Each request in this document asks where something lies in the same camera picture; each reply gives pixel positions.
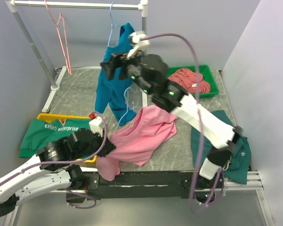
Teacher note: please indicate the blue t shirt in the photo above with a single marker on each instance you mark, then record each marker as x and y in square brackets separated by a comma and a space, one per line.
[112, 92]

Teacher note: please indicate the aluminium frame rail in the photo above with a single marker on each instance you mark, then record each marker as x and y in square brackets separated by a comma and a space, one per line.
[233, 204]

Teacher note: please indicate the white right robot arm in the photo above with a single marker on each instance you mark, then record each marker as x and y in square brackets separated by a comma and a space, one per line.
[149, 72]

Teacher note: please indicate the green printed t shirt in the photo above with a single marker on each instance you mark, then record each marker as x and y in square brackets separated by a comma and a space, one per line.
[40, 133]

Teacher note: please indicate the pink t shirt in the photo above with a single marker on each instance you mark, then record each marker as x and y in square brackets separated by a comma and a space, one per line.
[136, 142]

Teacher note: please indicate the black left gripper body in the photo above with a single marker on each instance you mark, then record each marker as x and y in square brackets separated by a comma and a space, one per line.
[96, 143]

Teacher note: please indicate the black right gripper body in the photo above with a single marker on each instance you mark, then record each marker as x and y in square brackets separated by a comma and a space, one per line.
[131, 67]

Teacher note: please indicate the green plastic tray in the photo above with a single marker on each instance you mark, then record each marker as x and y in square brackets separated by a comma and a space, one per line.
[207, 76]

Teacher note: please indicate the silver clothes rack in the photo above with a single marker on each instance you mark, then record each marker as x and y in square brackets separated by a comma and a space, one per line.
[142, 7]

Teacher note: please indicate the yellow plastic tray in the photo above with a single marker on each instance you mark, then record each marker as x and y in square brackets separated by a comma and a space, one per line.
[48, 117]

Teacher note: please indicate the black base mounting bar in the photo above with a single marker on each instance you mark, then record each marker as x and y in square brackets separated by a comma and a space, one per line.
[138, 184]

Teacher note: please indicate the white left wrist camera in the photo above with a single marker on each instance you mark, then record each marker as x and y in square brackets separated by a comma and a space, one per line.
[97, 124]

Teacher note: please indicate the blue hanger with shirt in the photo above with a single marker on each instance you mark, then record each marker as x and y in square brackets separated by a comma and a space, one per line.
[114, 28]

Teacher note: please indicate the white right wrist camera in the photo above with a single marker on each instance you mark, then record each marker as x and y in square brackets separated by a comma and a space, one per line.
[139, 43]

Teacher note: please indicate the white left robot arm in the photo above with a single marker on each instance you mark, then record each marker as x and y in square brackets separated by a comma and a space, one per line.
[54, 167]

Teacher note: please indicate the pink wire hanger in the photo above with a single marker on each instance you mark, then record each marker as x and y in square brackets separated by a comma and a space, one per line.
[62, 36]

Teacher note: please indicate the blue wire hanger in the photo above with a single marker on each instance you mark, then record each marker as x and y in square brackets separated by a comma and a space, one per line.
[126, 96]

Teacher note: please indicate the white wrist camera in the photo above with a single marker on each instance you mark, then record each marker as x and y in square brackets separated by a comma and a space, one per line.
[139, 43]
[97, 124]

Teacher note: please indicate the dusty red shirt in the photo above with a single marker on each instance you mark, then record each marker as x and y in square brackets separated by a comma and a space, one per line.
[188, 80]

